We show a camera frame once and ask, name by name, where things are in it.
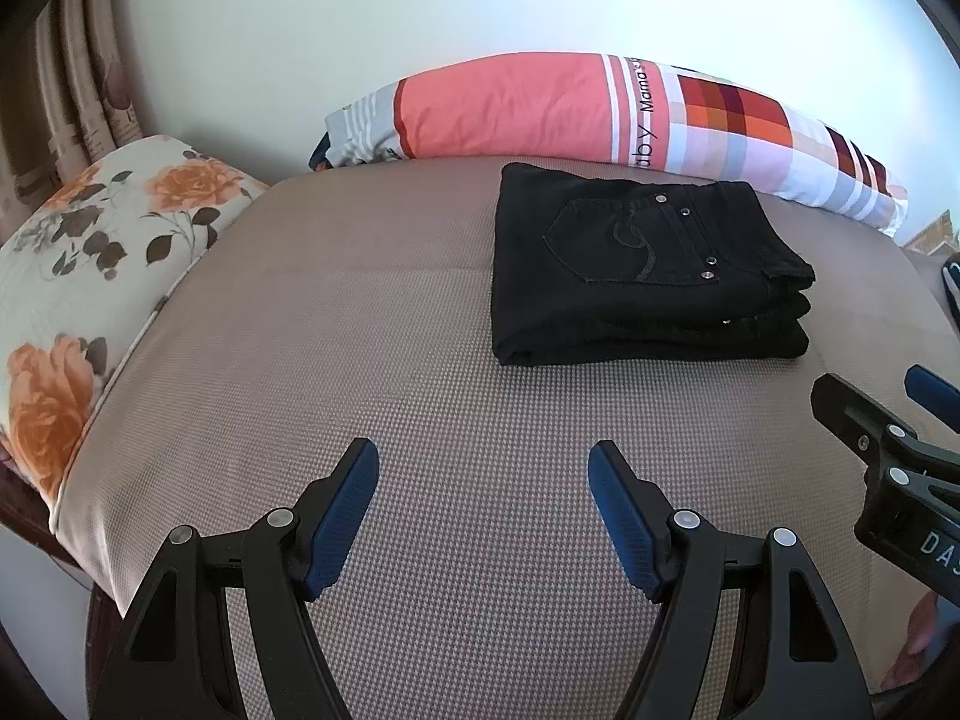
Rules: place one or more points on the black pants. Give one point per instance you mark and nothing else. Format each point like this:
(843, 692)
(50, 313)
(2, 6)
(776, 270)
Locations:
(637, 277)

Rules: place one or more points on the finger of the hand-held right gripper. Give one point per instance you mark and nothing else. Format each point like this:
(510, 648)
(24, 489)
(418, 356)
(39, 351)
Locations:
(855, 412)
(934, 394)

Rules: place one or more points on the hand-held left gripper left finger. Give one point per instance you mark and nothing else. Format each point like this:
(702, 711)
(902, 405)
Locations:
(341, 517)

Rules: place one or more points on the dark white-striped garment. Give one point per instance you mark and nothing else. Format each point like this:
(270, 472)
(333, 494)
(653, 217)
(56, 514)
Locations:
(952, 285)

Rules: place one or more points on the pink patchwork pillow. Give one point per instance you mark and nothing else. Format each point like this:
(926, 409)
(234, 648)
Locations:
(495, 105)

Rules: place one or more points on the person's right hand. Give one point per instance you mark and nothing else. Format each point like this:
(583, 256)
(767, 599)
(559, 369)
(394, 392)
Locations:
(916, 637)

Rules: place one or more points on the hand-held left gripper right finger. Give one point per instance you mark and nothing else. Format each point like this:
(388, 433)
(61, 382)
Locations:
(622, 517)

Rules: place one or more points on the floral orange pillow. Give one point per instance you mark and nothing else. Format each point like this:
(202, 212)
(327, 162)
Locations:
(90, 255)

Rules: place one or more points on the brown woven bed mat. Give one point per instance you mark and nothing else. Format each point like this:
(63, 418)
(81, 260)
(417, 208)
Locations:
(375, 315)

